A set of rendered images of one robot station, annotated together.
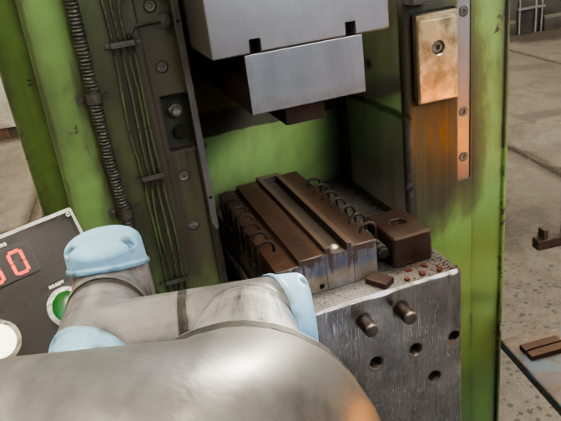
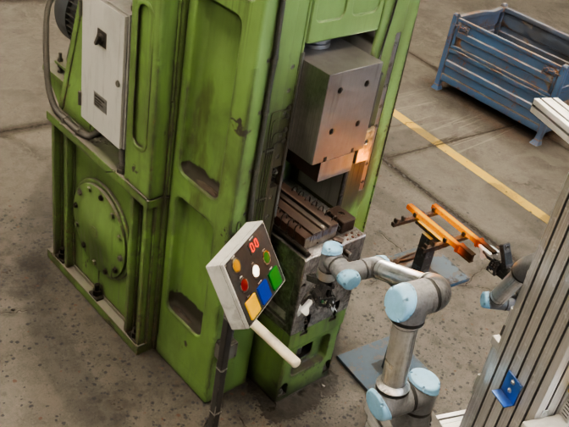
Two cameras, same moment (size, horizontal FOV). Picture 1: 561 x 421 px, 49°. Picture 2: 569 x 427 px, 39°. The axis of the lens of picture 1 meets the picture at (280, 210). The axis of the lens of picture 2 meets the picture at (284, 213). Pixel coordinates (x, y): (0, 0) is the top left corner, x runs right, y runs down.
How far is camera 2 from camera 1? 260 cm
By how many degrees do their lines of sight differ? 28
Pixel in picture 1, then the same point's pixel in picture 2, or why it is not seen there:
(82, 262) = (334, 252)
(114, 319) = (353, 267)
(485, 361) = not seen: hidden behind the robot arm
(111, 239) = (337, 246)
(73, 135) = (243, 185)
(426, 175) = (348, 190)
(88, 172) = (243, 198)
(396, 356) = not seen: hidden behind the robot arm
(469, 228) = (357, 211)
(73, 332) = (348, 270)
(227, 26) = (319, 153)
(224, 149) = not seen: hidden behind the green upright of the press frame
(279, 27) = (333, 152)
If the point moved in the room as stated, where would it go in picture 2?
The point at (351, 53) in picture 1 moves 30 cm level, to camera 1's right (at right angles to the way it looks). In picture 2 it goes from (350, 158) to (409, 151)
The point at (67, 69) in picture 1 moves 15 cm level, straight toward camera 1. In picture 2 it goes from (250, 161) to (274, 179)
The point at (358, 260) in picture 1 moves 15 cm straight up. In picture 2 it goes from (331, 231) to (337, 204)
